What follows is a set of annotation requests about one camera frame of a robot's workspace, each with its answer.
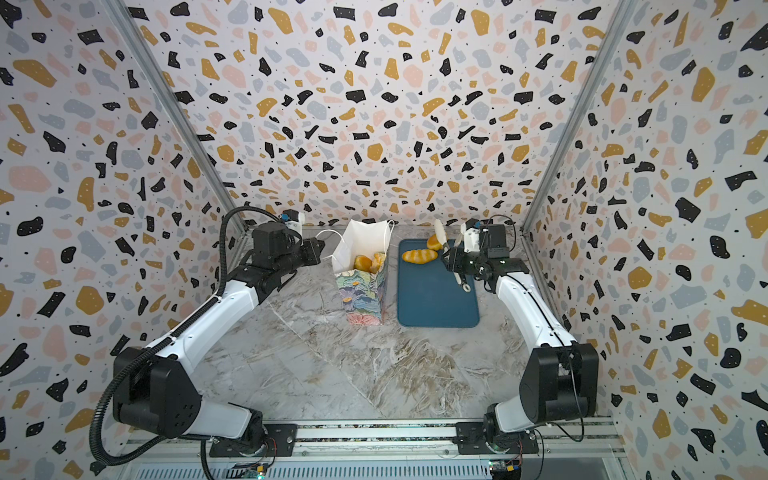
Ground floral paper bag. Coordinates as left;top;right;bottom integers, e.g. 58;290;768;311
326;220;394;326

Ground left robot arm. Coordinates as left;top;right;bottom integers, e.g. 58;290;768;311
112;221;325;448

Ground cream tongs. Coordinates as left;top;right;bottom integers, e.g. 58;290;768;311
433;219;471;293

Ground black corrugated cable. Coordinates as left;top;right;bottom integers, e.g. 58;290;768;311
88;206;289;466

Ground small round bun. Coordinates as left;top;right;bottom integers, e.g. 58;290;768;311
427;234;443;252

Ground small yellow bread roll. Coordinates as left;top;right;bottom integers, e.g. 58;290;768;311
353;255;373;273

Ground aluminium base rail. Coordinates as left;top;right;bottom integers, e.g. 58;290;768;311
116;418;634;479

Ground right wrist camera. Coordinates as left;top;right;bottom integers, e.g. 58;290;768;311
461;219;482;253

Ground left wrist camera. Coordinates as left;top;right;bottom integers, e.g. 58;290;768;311
280;209;305;236

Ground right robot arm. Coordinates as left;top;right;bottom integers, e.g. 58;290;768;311
434;220;599;452

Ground teal tray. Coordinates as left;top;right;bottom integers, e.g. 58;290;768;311
396;239;480;328

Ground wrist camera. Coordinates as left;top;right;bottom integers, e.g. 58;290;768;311
280;209;305;236
461;219;482;253

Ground twisted bread stick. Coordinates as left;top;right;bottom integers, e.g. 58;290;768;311
401;249;438;265

